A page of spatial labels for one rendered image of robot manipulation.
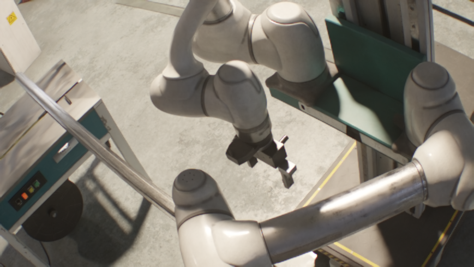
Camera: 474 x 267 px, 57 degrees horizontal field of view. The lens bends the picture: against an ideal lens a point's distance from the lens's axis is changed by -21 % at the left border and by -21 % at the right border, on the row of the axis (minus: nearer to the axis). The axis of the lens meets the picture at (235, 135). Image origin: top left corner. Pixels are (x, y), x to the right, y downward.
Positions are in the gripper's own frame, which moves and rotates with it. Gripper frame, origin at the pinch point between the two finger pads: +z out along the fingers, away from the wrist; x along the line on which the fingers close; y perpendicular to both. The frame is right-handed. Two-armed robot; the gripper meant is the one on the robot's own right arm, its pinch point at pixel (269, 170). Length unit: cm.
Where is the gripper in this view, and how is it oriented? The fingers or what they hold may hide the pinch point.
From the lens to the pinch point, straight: 146.5
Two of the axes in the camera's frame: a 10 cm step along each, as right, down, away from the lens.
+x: -7.1, -4.0, 5.8
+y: 6.6, -6.8, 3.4
